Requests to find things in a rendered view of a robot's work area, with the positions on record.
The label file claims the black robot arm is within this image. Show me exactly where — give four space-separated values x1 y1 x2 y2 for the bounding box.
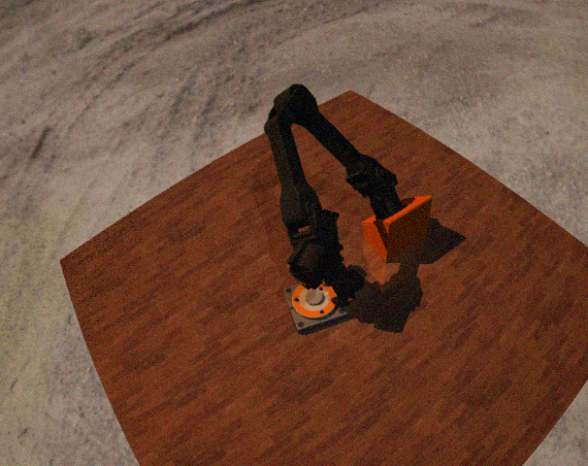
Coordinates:
264 84 407 290

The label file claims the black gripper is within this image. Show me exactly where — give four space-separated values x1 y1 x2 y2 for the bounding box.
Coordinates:
321 243 364 300

